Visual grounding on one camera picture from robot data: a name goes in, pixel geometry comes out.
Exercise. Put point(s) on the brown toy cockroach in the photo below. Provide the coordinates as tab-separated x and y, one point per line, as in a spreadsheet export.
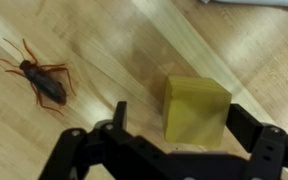
45	83

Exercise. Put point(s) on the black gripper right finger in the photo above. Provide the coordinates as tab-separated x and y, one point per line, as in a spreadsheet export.
270	150

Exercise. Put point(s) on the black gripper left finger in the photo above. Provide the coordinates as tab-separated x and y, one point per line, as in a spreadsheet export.
84	146

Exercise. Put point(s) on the yellow wooden block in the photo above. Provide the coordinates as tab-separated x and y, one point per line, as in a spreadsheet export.
195	113

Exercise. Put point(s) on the white cloth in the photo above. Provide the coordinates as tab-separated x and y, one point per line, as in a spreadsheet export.
267	2

